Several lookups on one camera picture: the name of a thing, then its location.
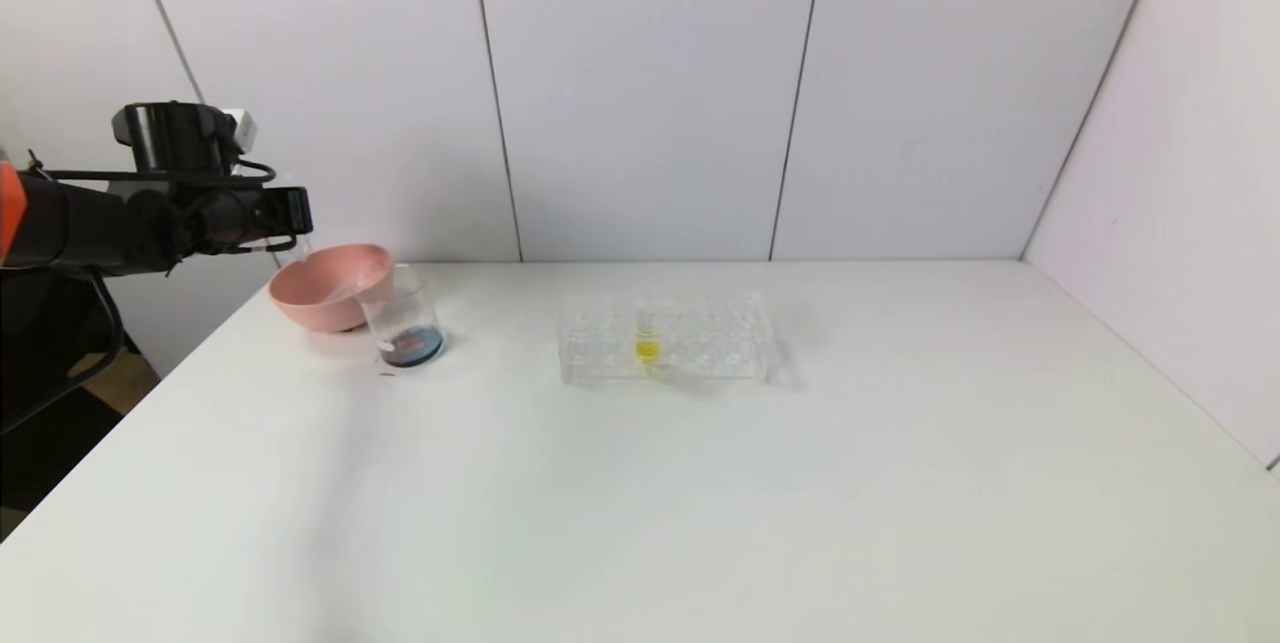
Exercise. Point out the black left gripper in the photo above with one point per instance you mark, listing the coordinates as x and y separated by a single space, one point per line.
293 210

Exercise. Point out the test tube with blue pigment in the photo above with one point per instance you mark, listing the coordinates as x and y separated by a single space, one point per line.
298 248

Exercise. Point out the test tube with red pigment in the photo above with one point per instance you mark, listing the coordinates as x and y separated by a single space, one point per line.
362 278

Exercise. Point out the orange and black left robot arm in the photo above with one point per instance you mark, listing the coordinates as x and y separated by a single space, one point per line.
90 223

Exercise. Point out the test tube with yellow pigment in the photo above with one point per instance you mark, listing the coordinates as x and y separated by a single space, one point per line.
648 348

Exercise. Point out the clear acrylic test tube rack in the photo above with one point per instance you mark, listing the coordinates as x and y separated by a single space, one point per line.
700 343

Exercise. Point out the pink plastic bowl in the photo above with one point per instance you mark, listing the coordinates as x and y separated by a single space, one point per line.
320 298

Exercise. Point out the clear glass beaker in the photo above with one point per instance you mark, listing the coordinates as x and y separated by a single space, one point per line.
410 343

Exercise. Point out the seated person in black clothing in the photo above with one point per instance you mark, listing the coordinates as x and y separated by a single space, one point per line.
50 323

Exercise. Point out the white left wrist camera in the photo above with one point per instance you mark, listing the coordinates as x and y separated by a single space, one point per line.
240 128

